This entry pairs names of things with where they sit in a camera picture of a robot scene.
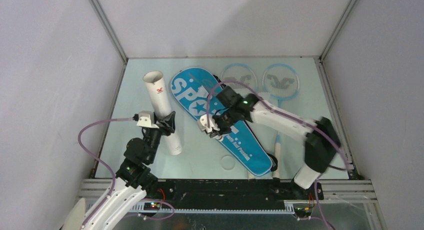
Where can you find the blue badminton racket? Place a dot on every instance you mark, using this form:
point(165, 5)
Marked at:
point(241, 73)
point(281, 81)

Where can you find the shuttlecock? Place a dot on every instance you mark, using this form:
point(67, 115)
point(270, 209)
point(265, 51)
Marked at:
point(214, 134)

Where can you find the left blue badminton racket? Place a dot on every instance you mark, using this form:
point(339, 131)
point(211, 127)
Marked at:
point(241, 73)

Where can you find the white shuttlecock tube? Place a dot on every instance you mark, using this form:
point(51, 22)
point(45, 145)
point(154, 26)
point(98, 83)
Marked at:
point(157, 91)

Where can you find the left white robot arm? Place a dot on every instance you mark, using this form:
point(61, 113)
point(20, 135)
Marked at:
point(132, 182)

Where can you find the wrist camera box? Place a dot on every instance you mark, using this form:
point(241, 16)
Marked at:
point(146, 119)
point(207, 124)

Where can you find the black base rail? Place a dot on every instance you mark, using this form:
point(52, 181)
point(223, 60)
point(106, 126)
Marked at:
point(228, 194)

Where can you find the right blue badminton racket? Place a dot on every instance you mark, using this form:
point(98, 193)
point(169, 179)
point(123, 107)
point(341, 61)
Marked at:
point(281, 81)

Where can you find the clear plastic tube lid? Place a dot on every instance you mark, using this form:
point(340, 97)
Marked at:
point(228, 162)

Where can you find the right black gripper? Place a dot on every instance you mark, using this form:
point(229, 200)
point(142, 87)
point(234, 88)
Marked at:
point(222, 131)

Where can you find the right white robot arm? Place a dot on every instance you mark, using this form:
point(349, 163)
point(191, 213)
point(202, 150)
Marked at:
point(318, 137)

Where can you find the blue racket cover bag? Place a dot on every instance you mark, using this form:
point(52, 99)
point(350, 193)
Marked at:
point(201, 94)

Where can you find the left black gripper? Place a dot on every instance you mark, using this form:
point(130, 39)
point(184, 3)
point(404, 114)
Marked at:
point(169, 122)

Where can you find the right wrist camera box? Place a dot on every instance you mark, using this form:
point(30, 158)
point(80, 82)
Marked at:
point(207, 124)

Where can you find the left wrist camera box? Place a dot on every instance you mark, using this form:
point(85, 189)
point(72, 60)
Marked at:
point(146, 119)

